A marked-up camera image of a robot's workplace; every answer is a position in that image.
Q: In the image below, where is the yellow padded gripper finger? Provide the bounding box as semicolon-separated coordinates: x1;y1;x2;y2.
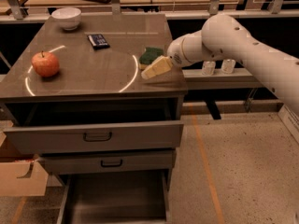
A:
141;56;173;79

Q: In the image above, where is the green and yellow sponge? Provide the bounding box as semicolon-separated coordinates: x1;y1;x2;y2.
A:
139;47;164;70

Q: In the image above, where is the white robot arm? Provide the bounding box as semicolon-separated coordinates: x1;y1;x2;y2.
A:
141;15;299;115

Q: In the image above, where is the grey top drawer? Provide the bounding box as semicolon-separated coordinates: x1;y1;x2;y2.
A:
5;98;183;154

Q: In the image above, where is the grey drawer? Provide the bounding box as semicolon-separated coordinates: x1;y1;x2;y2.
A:
39;149;176;175
5;98;183;154
57;170;171;224

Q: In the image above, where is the grey drawer cabinet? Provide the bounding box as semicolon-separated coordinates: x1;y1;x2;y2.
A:
1;14;187;224

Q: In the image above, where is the grey middle drawer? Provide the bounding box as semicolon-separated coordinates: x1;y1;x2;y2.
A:
39;149;176;175

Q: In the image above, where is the grey bottom drawer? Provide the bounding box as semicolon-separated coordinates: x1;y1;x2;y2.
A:
57;170;171;224

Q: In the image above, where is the left clear sanitizer bottle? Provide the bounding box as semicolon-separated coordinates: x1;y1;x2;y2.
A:
202;61;216;76

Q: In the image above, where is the clear sanitizer bottle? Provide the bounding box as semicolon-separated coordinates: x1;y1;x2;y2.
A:
221;59;235;74
202;61;216;76

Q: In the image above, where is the right clear sanitizer bottle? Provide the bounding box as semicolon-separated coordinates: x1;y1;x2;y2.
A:
221;59;235;74

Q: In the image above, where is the dark blue snack packet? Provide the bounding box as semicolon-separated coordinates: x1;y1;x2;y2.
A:
87;34;109;49

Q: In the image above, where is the white bowl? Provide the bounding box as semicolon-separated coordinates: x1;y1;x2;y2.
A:
51;7;81;31

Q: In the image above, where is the red apple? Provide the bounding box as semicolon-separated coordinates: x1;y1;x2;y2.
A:
31;51;60;77

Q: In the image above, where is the cardboard box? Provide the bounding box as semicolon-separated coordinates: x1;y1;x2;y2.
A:
0;137;50;198

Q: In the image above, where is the grey metal rail shelf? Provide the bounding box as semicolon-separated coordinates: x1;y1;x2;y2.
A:
183;68;263;90

